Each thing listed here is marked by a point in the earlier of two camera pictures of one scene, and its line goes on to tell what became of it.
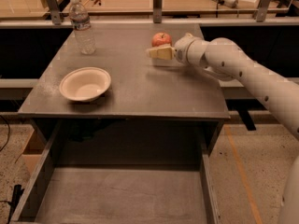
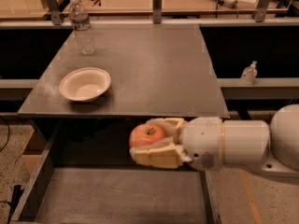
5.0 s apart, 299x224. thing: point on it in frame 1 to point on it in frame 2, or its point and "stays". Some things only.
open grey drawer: (124, 172) stays
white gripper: (181, 51) to (202, 141)
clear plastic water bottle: (81, 26) stays
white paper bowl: (85, 84) stays
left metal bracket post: (52, 5) stays
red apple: (161, 38) to (146, 133)
